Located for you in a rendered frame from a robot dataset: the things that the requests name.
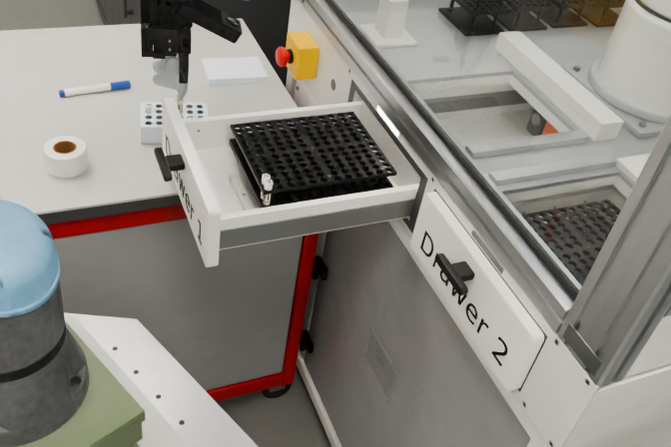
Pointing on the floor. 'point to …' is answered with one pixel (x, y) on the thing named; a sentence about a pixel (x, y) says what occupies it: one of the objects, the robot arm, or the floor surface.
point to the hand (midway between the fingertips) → (184, 91)
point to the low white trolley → (149, 205)
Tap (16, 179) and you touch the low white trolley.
